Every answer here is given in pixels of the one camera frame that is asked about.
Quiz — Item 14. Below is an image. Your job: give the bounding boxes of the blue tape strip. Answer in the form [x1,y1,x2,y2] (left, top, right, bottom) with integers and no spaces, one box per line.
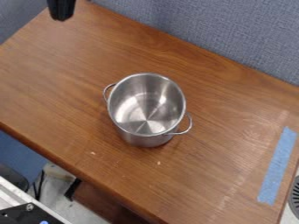
[257,127,298,206]

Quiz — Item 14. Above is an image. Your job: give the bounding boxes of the black device bottom left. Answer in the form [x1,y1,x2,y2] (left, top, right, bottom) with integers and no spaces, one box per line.
[0,203,65,224]

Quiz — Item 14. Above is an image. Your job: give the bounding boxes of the dark fan grille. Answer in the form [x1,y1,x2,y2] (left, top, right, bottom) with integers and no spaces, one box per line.
[289,176,299,220]

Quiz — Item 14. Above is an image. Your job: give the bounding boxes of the stainless steel pot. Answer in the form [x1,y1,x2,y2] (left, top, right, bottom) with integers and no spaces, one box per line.
[103,73,193,148]

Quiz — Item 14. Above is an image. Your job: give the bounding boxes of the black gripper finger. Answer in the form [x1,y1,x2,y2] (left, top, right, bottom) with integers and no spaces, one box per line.
[47,0,61,20]
[62,0,77,20]

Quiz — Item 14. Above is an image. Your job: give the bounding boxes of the black round chair base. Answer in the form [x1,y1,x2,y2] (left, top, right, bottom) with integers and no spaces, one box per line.
[0,164,30,192]

